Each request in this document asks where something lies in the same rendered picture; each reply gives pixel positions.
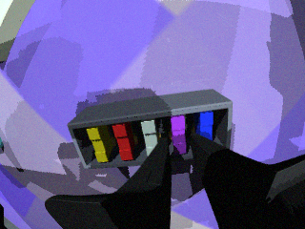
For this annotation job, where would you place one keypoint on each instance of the violet fuse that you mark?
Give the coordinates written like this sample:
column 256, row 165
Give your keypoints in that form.
column 178, row 127

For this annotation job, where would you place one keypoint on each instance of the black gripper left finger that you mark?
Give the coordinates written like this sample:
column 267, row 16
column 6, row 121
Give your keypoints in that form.
column 143, row 202

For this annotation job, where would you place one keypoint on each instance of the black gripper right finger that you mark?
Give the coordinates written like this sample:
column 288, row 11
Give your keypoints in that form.
column 239, row 189

